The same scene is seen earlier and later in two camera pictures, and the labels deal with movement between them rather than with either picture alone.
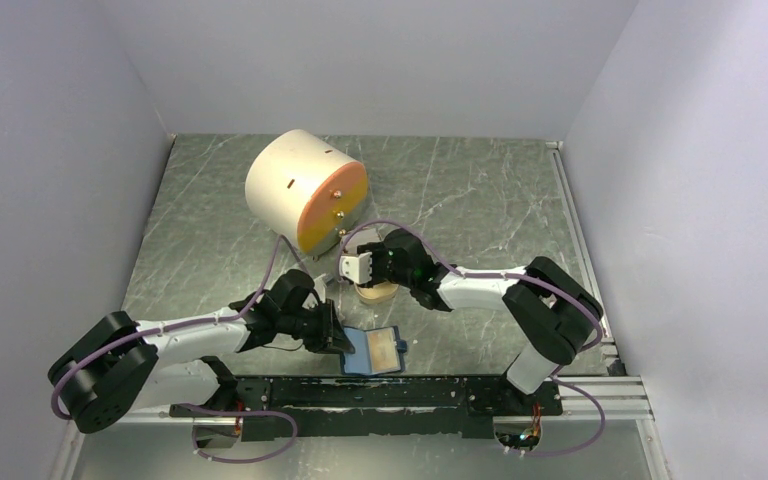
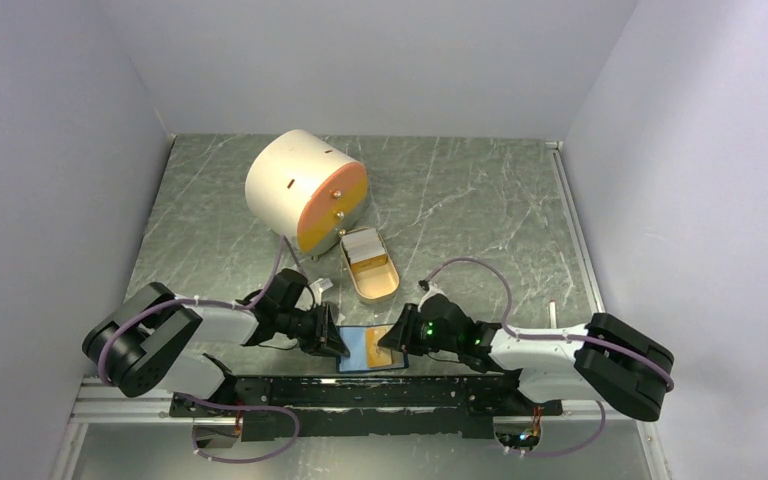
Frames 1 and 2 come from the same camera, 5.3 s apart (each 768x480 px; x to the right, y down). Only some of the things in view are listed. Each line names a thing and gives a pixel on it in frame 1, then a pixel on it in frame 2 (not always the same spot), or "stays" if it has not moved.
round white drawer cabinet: [304, 187] stays
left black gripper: [330, 336] stays
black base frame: [371, 406] stays
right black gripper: [378, 250] → [402, 334]
